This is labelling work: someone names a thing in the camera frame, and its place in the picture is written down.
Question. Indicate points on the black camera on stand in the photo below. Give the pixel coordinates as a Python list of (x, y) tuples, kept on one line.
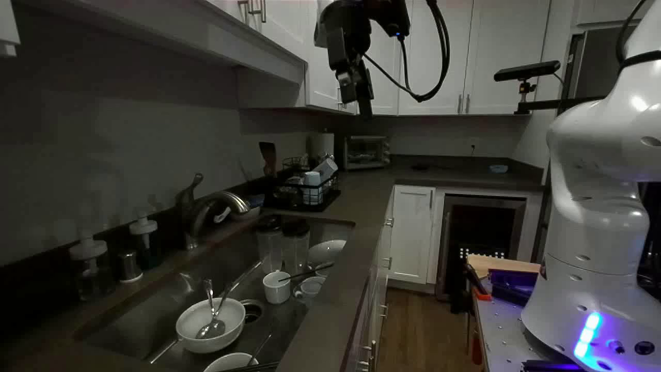
[(528, 70)]

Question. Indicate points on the white blue dish brush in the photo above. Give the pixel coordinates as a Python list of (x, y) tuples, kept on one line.
[(221, 216)]

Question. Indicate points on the small clear cup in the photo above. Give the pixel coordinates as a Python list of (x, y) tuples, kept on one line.
[(310, 285)]

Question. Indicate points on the black built-in wine cooler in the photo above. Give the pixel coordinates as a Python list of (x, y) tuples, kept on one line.
[(481, 240)]

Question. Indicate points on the white base cabinet door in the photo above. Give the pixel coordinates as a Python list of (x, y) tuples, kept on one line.
[(413, 234)]

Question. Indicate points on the blue box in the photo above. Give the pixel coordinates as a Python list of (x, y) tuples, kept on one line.
[(513, 285)]

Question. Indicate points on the metal fork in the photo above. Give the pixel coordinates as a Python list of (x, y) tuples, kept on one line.
[(210, 292)]

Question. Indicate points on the white container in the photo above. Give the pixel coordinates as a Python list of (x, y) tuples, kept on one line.
[(312, 187)]

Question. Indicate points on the small pale bowl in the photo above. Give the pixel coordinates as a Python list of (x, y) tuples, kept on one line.
[(498, 168)]

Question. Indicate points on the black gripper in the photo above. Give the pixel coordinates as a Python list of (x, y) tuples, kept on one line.
[(344, 33)]

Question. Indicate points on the white mug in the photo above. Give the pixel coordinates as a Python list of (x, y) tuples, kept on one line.
[(277, 290)]

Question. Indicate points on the silver toaster oven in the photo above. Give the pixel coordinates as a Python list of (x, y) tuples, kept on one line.
[(367, 152)]

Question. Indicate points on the white sink base cabinet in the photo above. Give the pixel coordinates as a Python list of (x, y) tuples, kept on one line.
[(369, 317)]

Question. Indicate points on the dark wooden utensil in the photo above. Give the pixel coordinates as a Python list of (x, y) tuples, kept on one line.
[(267, 157)]

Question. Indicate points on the light wooden board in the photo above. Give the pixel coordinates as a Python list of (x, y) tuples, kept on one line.
[(503, 264)]

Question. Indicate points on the steel sink basin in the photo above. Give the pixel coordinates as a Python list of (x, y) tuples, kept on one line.
[(157, 311)]

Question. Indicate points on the grey robot table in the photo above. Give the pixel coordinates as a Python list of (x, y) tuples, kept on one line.
[(503, 337)]

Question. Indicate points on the white pump soap dispenser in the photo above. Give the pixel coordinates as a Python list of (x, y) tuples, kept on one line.
[(146, 234), (87, 258)]

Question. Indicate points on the metal spoon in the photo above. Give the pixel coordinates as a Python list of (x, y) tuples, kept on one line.
[(213, 322)]

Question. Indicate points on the glass jar black lid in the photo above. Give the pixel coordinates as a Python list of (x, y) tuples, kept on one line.
[(297, 248), (270, 244)]

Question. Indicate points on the black red bar clamp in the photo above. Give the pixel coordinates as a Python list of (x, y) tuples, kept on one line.
[(478, 281)]

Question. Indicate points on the white plate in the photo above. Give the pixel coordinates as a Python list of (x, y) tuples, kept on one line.
[(328, 253)]

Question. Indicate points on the small white bowl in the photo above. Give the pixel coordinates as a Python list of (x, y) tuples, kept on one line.
[(231, 363)]

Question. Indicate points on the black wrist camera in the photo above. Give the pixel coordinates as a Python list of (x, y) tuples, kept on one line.
[(394, 18)]

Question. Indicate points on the white wall cabinet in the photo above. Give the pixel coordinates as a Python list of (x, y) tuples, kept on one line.
[(172, 31), (497, 54)]

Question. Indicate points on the large white bowl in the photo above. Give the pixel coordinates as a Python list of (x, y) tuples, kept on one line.
[(208, 342)]

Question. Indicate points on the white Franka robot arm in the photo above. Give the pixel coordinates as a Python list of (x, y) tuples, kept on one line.
[(600, 208)]

